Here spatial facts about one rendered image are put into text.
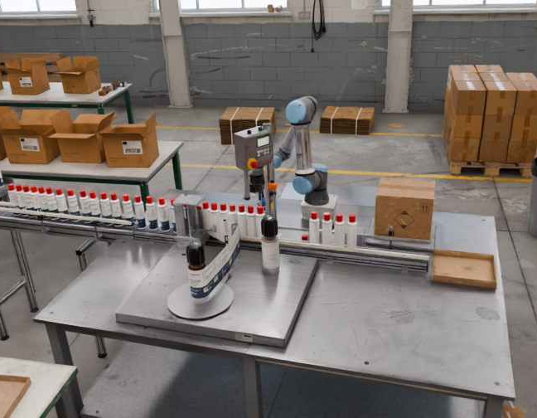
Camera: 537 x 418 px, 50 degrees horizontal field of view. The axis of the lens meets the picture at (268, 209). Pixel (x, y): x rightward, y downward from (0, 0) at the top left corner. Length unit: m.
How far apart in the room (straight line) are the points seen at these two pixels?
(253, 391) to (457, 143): 4.20
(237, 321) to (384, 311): 0.67
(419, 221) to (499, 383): 1.06
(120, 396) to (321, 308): 1.22
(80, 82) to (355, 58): 3.68
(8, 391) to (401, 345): 1.61
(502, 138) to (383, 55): 2.61
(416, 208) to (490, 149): 3.25
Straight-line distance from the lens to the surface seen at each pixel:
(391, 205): 3.16
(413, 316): 2.72
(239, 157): 3.03
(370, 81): 8.41
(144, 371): 3.44
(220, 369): 3.37
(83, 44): 9.55
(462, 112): 6.18
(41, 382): 2.63
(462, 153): 6.32
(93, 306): 2.93
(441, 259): 3.16
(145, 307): 2.76
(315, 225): 3.02
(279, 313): 2.62
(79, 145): 4.84
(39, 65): 7.35
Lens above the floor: 2.44
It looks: 26 degrees down
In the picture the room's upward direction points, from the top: 3 degrees counter-clockwise
